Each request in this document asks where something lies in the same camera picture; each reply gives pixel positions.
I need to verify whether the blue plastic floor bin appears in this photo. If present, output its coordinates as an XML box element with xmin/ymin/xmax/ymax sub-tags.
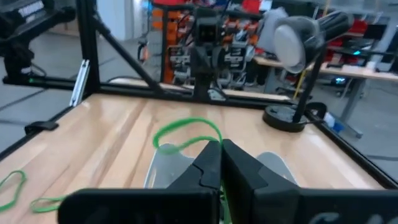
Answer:
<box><xmin>323</xmin><ymin>111</ymin><xmax>346</xmax><ymax>134</ymax></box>

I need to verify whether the black table clamp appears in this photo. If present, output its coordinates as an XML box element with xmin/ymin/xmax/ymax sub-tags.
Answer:
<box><xmin>24</xmin><ymin>120</ymin><xmax>60</xmax><ymax>136</ymax></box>

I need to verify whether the grey metal desk leg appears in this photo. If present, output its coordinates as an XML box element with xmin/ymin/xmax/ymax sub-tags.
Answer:
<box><xmin>338</xmin><ymin>77</ymin><xmax>368</xmax><ymax>140</ymax></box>

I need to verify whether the yellow floor cable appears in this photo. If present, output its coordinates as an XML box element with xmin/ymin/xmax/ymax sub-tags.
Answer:
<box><xmin>292</xmin><ymin>68</ymin><xmax>308</xmax><ymax>100</ymax></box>

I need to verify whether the black desk lamp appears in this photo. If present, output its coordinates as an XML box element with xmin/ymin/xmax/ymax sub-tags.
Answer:
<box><xmin>262</xmin><ymin>11</ymin><xmax>355</xmax><ymax>134</ymax></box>

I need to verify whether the silver metal bracket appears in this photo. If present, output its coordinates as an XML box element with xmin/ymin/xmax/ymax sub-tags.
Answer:
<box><xmin>68</xmin><ymin>59</ymin><xmax>91</xmax><ymax>108</ymax></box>

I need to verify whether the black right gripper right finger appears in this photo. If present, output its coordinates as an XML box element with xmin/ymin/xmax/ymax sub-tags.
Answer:
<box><xmin>222</xmin><ymin>139</ymin><xmax>398</xmax><ymax>224</ymax></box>

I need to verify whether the green rubber band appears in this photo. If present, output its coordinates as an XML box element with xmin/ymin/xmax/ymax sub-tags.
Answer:
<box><xmin>152</xmin><ymin>116</ymin><xmax>233</xmax><ymax>224</ymax></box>
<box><xmin>29</xmin><ymin>195</ymin><xmax>68</xmax><ymax>214</ymax></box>
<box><xmin>0</xmin><ymin>170</ymin><xmax>28</xmax><ymax>213</ymax></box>

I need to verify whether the black aluminium table frame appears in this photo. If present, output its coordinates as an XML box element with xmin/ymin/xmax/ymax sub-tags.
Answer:
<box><xmin>0</xmin><ymin>0</ymin><xmax>398</xmax><ymax>190</ymax></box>

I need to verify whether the shelf rack with orange bins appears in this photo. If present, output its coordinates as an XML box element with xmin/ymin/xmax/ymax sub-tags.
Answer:
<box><xmin>150</xmin><ymin>0</ymin><xmax>271</xmax><ymax>85</ymax></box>

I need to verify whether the wooden desk top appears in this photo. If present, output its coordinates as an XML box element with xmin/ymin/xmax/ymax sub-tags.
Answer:
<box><xmin>253</xmin><ymin>55</ymin><xmax>398</xmax><ymax>83</ymax></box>

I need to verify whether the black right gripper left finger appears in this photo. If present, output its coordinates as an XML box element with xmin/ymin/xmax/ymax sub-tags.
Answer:
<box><xmin>57</xmin><ymin>140</ymin><xmax>222</xmax><ymax>224</ymax></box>

